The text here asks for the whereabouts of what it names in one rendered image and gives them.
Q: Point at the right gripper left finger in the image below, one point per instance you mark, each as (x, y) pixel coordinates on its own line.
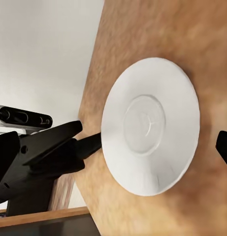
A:
(9, 148)

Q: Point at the sofa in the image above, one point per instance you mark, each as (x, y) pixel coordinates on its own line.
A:
(35, 201)

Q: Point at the countertop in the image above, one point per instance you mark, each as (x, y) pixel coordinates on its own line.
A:
(193, 35)

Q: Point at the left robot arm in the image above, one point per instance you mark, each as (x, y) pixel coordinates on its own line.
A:
(46, 152)

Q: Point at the fridge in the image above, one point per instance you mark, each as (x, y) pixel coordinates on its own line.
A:
(46, 48)

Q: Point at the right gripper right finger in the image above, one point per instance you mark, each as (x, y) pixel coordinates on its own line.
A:
(221, 144)

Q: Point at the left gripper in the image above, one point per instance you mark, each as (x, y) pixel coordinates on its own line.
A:
(49, 154)

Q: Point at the saucer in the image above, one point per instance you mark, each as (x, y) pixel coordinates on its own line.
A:
(150, 126)

